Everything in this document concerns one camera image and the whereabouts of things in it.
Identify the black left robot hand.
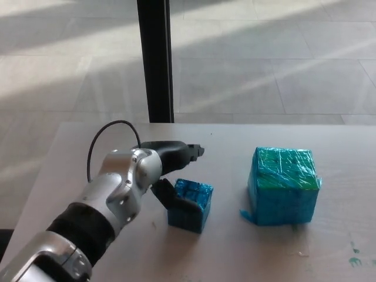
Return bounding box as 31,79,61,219
137,140,207,213

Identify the small blue foil-wrapped cube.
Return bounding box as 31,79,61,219
167,177,215,234

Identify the big blue-green foil-wrapped cube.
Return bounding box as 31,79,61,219
239,146,323,227

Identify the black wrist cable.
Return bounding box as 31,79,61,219
86,119,142,183

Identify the black window frame post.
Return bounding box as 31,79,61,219
136,0,176,124

